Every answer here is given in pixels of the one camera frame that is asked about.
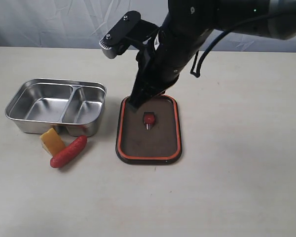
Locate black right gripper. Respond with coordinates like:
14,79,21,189
129,29,202,111

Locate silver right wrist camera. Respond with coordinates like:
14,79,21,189
99,10,158,59

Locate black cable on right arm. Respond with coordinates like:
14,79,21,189
189,12,287,78

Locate dark lunchbox lid orange seal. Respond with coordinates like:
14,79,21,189
115,95,183,165

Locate steel two-compartment lunchbox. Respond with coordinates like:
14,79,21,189
5,78,107,137

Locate yellow cheese wedge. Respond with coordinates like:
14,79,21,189
40,128,66,157

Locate red sausage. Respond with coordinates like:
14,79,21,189
50,135,88,168

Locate blue-grey backdrop cloth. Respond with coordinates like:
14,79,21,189
0,0,296,53

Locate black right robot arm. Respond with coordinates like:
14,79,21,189
129,0,296,110

